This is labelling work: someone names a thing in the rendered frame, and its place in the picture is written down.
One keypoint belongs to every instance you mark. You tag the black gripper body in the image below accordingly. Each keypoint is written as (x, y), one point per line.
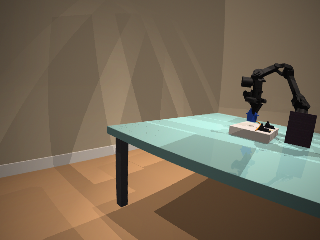
(256, 97)

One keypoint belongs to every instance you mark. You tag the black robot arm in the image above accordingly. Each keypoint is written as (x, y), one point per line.
(256, 80)

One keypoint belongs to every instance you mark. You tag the blue micro servo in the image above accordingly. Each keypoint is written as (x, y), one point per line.
(252, 117)

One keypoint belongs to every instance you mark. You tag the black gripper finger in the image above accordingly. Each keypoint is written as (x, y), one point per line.
(259, 107)
(254, 107)

